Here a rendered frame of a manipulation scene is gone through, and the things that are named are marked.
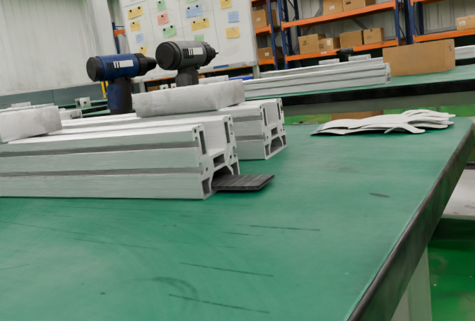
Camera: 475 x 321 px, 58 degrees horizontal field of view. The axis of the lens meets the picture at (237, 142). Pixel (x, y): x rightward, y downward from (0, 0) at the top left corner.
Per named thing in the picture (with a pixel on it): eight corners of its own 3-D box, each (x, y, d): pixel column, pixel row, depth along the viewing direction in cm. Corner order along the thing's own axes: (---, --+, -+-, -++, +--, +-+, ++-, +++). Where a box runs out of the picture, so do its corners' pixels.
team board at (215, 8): (136, 177, 441) (100, -20, 409) (168, 164, 481) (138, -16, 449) (259, 181, 355) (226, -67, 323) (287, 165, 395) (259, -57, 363)
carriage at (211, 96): (138, 133, 75) (131, 94, 73) (174, 122, 84) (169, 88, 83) (218, 126, 67) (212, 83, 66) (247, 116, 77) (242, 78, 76)
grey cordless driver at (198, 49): (165, 148, 91) (148, 44, 88) (215, 130, 108) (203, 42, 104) (194, 147, 87) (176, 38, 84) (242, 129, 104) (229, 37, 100)
